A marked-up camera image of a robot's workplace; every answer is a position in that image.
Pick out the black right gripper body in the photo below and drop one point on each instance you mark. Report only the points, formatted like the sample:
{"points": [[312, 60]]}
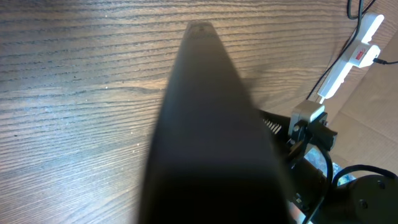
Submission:
{"points": [[311, 185]]}

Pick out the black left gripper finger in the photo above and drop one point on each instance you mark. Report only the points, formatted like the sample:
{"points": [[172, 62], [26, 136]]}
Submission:
{"points": [[278, 125]]}

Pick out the blue screen smartphone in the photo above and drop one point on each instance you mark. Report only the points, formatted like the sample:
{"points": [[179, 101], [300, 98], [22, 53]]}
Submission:
{"points": [[211, 159]]}

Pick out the white charger plug adapter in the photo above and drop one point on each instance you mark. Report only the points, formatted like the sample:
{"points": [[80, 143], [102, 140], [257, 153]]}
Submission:
{"points": [[364, 54]]}

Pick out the white power strip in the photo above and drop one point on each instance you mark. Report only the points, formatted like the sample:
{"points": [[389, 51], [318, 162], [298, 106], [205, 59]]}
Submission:
{"points": [[369, 25]]}

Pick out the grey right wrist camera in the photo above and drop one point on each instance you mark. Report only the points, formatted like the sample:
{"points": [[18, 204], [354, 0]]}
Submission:
{"points": [[304, 113]]}

